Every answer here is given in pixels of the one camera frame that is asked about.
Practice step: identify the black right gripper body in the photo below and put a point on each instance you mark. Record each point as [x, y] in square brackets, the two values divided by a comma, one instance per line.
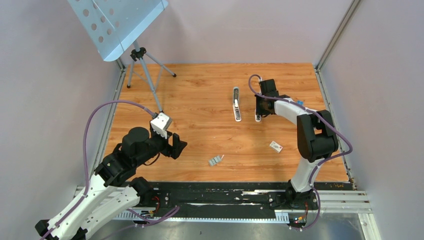
[260, 106]

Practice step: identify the light blue music stand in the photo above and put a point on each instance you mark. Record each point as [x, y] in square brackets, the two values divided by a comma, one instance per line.
[115, 25]

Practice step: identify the white stapler tray piece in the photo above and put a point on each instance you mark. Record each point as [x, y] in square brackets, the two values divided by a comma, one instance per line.
[258, 118]

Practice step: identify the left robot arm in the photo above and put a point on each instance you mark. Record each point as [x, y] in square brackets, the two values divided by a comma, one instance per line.
[86, 215]

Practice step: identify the small white staple box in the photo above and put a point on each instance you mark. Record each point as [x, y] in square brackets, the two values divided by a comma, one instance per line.
[275, 146]

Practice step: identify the white staple tray with staples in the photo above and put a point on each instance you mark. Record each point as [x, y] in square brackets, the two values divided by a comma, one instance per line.
[214, 161]

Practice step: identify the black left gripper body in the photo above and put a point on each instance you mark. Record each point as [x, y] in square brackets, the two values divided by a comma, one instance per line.
[169, 150]

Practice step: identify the light blue white stapler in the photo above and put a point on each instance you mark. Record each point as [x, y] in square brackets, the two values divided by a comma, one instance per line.
[235, 104]

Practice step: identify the colourful toy block car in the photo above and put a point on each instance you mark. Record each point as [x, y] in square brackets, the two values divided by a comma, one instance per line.
[300, 102]

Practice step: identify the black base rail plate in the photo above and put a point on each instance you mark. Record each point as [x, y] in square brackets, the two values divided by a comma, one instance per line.
[226, 200]

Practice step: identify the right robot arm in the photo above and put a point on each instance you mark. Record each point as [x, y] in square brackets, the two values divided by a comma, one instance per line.
[316, 140]

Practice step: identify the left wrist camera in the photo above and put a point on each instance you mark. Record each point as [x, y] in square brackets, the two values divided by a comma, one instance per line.
[160, 124]

